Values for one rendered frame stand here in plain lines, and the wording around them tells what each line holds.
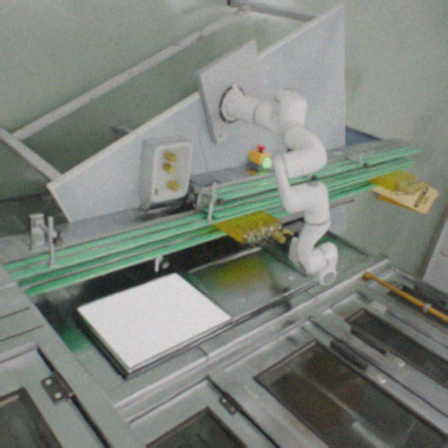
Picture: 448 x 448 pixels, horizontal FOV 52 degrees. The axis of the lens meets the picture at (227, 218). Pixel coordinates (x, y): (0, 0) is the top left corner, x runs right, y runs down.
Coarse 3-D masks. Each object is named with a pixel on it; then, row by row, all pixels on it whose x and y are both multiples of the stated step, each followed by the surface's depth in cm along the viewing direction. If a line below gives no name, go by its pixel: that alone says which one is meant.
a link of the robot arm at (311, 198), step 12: (276, 156) 148; (276, 168) 146; (276, 180) 148; (288, 192) 144; (300, 192) 144; (312, 192) 143; (324, 192) 144; (288, 204) 144; (300, 204) 144; (312, 204) 144; (324, 204) 146; (312, 216) 147; (324, 216) 148
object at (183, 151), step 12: (180, 144) 170; (156, 156) 165; (180, 156) 179; (156, 168) 167; (180, 168) 181; (156, 180) 179; (168, 180) 183; (180, 180) 183; (168, 192) 181; (180, 192) 183
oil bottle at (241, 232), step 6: (222, 222) 190; (228, 222) 187; (234, 222) 188; (240, 222) 188; (222, 228) 190; (228, 228) 188; (234, 228) 185; (240, 228) 184; (246, 228) 184; (228, 234) 189; (234, 234) 186; (240, 234) 183; (246, 234) 181; (252, 234) 183; (240, 240) 184; (246, 240) 182
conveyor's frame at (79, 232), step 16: (368, 144) 282; (384, 144) 287; (400, 144) 294; (336, 160) 245; (192, 176) 192; (208, 176) 194; (224, 176) 197; (240, 176) 200; (256, 176) 204; (272, 176) 212; (176, 208) 184; (192, 208) 186; (64, 224) 160; (80, 224) 161; (96, 224) 163; (112, 224) 165; (128, 224) 167; (144, 224) 169; (0, 240) 145; (16, 240) 146; (64, 240) 151; (80, 240) 153; (0, 256) 137; (16, 256) 139; (32, 256) 143
